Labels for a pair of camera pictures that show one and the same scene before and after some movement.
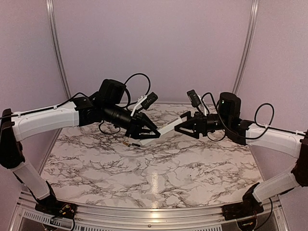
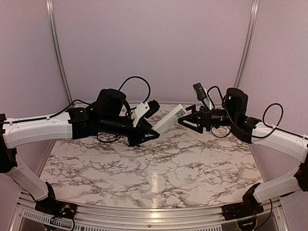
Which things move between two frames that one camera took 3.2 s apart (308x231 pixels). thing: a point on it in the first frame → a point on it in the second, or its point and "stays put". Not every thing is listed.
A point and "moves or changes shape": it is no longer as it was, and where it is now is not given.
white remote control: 176,121 moves or changes shape
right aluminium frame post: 248,46 stays put
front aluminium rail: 272,216 stays put
